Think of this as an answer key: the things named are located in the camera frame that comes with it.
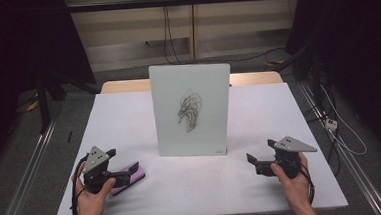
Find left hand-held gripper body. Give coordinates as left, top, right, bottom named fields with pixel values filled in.
left=80, top=144, right=118, bottom=195

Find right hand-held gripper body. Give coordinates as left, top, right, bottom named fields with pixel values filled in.
left=269, top=134, right=320, bottom=181

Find purple board eraser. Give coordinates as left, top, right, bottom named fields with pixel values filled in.
left=109, top=160, right=148, bottom=197

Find frosted glass whiteboard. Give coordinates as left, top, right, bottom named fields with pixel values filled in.
left=148, top=60, right=236, bottom=161

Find person's right hand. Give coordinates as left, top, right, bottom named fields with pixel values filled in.
left=269, top=150, right=315, bottom=211

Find person's left hand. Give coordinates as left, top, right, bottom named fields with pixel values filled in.
left=72, top=160, right=119, bottom=215

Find white table cover sheet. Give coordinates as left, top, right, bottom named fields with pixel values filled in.
left=47, top=78, right=349, bottom=215

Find white power strip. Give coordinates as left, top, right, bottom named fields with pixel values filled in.
left=323, top=118, right=339, bottom=132

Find wooden table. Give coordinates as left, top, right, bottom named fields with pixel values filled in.
left=100, top=70, right=284, bottom=95

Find black metal stand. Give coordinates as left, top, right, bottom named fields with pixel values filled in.
left=33, top=69, right=68, bottom=135

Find dark curtain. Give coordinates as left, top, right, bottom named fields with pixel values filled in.
left=0, top=0, right=102, bottom=173
left=281, top=0, right=381, bottom=172

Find black horizontal bar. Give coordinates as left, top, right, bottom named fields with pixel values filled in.
left=66, top=0, right=286, bottom=14

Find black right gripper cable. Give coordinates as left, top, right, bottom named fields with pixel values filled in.
left=290, top=159, right=317, bottom=206

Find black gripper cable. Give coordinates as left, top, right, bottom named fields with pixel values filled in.
left=66, top=155, right=93, bottom=215
left=290, top=159, right=317, bottom=206

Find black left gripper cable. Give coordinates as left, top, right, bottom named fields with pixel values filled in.
left=66, top=155, right=93, bottom=215

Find metal floor rail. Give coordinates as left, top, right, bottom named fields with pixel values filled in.
left=0, top=104, right=70, bottom=215
left=296, top=75, right=381, bottom=215

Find white floor cable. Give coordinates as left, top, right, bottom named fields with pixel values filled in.
left=319, top=81, right=369, bottom=158

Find black floor cable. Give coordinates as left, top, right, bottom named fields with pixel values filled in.
left=144, top=32, right=288, bottom=68

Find black hanging cables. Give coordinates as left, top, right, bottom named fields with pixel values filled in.
left=159, top=4, right=184, bottom=67

